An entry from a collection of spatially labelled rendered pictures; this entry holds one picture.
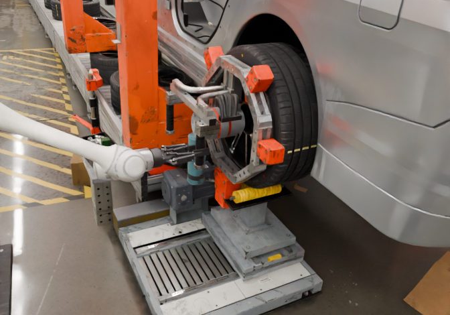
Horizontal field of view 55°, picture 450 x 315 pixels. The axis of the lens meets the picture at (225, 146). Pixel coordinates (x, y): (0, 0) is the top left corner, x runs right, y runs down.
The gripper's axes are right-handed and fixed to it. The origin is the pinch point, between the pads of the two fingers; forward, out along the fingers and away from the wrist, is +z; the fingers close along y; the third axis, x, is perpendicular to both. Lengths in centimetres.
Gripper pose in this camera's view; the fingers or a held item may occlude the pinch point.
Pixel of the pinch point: (199, 149)
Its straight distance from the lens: 173.6
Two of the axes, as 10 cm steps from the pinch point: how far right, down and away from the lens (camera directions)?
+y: 4.5, 4.4, -7.8
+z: 8.9, -1.6, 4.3
